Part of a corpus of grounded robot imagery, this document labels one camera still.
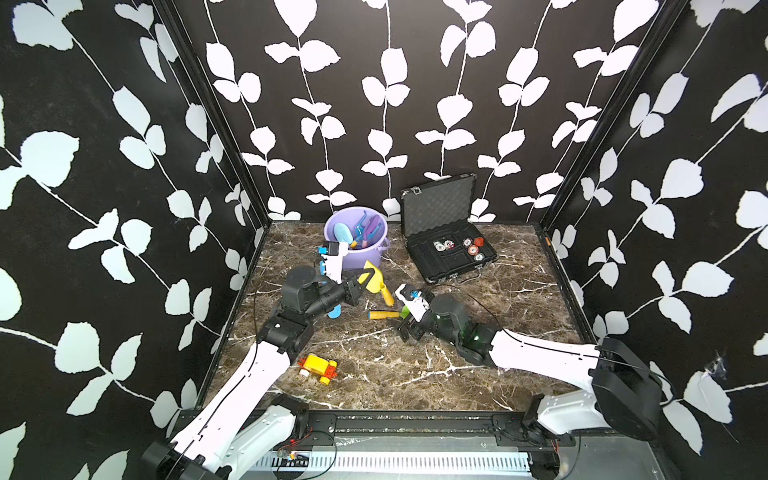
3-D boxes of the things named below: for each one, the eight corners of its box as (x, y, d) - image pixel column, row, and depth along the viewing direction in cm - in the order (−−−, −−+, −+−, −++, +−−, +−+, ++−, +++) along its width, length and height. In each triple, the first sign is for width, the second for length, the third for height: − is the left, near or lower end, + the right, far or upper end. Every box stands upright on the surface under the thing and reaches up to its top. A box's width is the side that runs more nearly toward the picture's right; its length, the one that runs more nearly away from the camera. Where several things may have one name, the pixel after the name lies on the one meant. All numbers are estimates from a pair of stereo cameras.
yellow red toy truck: (302, 368, 86) (297, 362, 81) (315, 352, 89) (311, 345, 84) (328, 387, 82) (325, 381, 78) (340, 369, 86) (338, 362, 81)
